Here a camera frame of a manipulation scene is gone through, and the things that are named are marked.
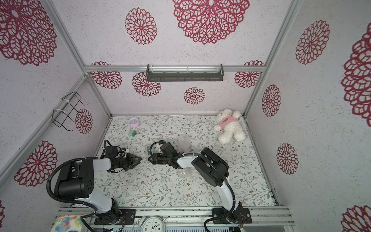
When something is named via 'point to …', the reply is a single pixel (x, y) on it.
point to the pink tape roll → (134, 125)
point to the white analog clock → (153, 224)
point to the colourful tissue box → (68, 223)
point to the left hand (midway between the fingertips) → (142, 159)
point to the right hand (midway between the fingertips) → (149, 158)
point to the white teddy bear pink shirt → (229, 126)
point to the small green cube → (132, 133)
